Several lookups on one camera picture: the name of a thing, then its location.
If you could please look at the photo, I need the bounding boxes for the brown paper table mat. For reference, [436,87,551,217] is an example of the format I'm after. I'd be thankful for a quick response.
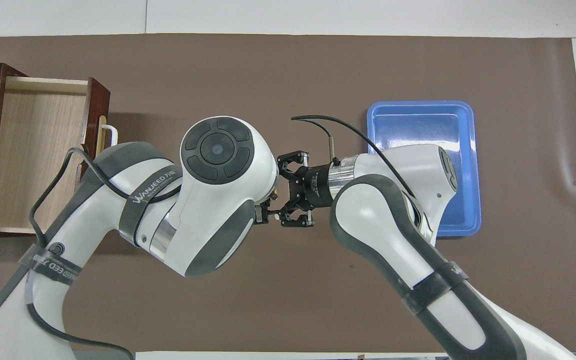
[0,32,576,354]

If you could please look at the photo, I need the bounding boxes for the blue plastic tray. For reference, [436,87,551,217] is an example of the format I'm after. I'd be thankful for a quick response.
[366,100,482,238]

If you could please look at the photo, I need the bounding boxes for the wooden drawer with white handle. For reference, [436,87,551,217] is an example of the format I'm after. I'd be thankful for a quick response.
[0,76,118,236]

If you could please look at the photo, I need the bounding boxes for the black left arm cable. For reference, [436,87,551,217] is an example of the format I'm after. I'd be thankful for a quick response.
[27,146,180,360]

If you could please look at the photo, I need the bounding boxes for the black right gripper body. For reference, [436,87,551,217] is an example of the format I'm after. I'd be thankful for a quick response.
[290,164,334,207]

